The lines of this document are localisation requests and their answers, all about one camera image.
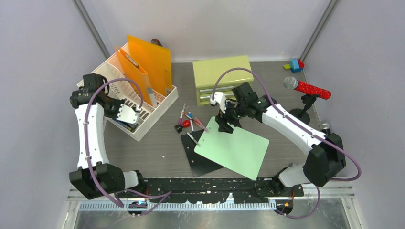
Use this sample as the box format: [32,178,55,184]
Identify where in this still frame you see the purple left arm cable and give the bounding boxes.
[83,77,173,216]

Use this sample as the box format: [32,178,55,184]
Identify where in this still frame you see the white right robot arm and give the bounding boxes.
[210,82,346,196]

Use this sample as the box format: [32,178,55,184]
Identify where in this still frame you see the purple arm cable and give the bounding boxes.
[83,77,173,216]
[211,67,362,220]

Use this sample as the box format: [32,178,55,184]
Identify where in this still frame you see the thick orange binder folder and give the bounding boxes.
[115,48,158,108]

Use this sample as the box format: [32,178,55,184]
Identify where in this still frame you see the pink highlighter pen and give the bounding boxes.
[194,117,209,133]

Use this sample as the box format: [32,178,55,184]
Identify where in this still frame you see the green metal drawer cabinet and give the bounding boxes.
[192,55,255,106]

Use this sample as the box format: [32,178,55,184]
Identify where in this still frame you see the black microphone stand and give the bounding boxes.
[289,94,320,125]

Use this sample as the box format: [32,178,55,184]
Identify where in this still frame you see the red glitter microphone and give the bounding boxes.
[283,77,331,100]

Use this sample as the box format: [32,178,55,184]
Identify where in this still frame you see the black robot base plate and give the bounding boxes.
[132,178,304,204]

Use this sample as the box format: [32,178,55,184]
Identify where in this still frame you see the orange red marker pen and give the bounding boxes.
[182,112,199,125]

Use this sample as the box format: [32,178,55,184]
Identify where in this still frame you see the mint green clipboard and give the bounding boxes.
[194,116,269,180]

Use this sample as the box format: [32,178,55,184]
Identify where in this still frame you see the black clipboard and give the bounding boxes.
[180,134,223,177]

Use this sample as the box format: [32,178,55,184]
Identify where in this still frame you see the blue cap white marker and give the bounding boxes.
[188,112,194,132]

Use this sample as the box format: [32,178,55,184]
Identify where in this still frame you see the purple marker pen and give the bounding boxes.
[178,103,186,125]

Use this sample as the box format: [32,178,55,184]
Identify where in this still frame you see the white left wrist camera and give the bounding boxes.
[116,104,139,125]

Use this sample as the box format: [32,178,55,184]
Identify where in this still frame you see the white plastic file rack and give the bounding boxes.
[93,42,179,141]

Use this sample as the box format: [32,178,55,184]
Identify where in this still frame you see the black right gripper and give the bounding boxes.
[215,99,247,134]

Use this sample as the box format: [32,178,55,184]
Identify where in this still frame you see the colourful toy blocks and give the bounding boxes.
[283,59,305,73]

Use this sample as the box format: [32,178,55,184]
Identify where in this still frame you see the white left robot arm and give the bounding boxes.
[69,73,147,199]

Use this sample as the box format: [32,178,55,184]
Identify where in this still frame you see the thin orange folder in rack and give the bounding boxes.
[127,35,172,96]

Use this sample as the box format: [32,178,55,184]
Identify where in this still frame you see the Nineteen Eighty-Four dark book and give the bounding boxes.
[116,120,137,133]

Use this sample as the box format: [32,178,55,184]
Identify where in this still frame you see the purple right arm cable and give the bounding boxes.
[211,67,362,220]

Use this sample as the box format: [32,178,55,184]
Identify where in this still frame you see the black handheld microphone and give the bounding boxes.
[319,122,331,135]

